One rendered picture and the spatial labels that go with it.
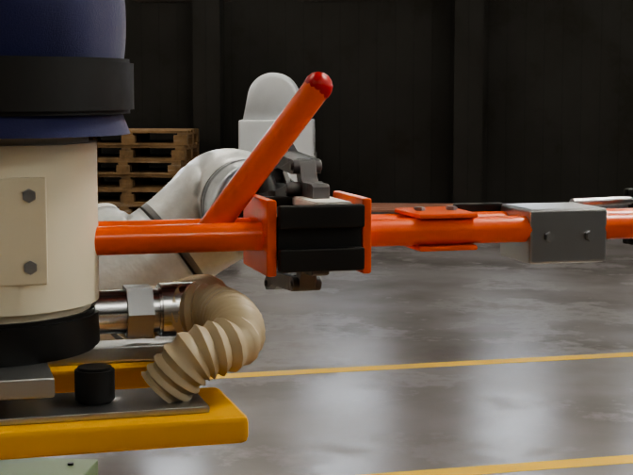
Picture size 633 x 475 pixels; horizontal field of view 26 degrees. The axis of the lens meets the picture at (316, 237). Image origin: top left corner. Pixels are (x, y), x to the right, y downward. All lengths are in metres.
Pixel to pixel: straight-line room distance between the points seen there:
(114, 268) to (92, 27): 0.42
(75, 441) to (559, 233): 0.44
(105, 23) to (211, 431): 0.30
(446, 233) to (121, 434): 0.32
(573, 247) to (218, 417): 0.35
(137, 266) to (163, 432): 0.42
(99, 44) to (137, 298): 0.20
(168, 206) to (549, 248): 0.41
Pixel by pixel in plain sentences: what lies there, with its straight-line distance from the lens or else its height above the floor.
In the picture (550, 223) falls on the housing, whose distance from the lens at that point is 1.13.
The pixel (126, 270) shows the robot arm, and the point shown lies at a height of 1.17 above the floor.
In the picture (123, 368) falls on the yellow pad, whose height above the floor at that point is 1.12.
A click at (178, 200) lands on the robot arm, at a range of 1.36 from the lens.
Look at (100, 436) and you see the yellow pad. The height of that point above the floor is 1.11.
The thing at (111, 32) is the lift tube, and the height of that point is 1.38.
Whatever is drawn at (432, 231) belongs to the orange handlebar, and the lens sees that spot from 1.09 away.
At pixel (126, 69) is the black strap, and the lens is 1.01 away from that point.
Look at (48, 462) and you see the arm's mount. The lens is 1.94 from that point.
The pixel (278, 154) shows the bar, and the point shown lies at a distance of 1.07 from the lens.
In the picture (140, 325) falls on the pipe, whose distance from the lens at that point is 1.06.
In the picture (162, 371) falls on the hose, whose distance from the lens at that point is 0.97.
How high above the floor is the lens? 1.34
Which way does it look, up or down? 6 degrees down
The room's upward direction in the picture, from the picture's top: straight up
